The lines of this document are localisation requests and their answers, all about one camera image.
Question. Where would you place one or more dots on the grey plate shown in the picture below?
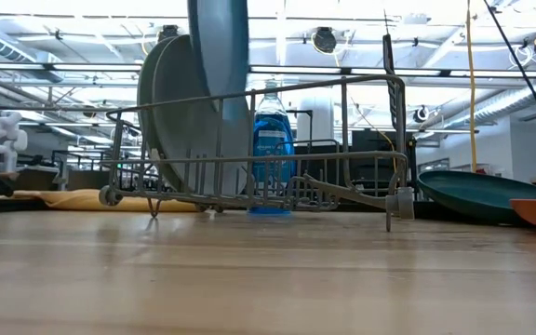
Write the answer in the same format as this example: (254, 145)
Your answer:
(179, 116)

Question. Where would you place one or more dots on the dark teal plate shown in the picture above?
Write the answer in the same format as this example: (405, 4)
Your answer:
(473, 193)

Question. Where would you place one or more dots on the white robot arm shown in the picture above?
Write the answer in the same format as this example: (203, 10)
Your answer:
(6, 139)

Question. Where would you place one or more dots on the blue dish soap bottle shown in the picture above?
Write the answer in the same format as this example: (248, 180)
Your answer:
(272, 135)

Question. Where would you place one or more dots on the white round column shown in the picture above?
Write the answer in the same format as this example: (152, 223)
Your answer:
(317, 116)

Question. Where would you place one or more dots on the orange cloth towel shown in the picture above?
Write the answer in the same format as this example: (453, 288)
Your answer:
(77, 197)

